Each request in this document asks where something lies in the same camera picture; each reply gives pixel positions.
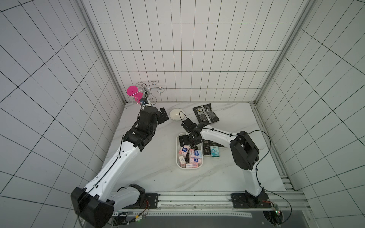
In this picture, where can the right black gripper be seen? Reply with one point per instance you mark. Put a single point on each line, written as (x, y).
(189, 139)

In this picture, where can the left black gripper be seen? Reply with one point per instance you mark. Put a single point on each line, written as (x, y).
(161, 120)

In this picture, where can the black Face tissue pack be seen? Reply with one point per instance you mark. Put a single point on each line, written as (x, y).
(206, 143)

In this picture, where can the teal tissue pack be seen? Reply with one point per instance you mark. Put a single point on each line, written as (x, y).
(215, 153)

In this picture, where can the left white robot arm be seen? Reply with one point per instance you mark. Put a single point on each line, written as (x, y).
(96, 203)

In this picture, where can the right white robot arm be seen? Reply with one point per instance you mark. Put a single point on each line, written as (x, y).
(245, 153)

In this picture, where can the white storage box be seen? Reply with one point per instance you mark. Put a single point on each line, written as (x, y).
(187, 158)

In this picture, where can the pink blue tissue pack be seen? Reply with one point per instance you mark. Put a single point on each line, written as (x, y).
(195, 154)

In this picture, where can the tilted pink tissue pack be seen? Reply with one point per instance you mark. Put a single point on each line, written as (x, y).
(184, 151)

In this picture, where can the lower pink blue pack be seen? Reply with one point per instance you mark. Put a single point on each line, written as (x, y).
(195, 160)

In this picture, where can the black tissue multipack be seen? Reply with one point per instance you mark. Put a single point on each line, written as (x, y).
(205, 114)

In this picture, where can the white bowl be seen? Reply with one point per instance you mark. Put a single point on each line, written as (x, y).
(177, 115)

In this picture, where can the chrome cup stand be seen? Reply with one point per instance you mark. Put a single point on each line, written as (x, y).
(147, 90)

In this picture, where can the pink cup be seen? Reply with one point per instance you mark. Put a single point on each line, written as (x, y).
(134, 93)

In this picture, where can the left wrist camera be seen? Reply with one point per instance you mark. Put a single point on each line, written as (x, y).
(145, 102)

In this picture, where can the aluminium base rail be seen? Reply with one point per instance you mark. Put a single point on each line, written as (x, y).
(214, 203)

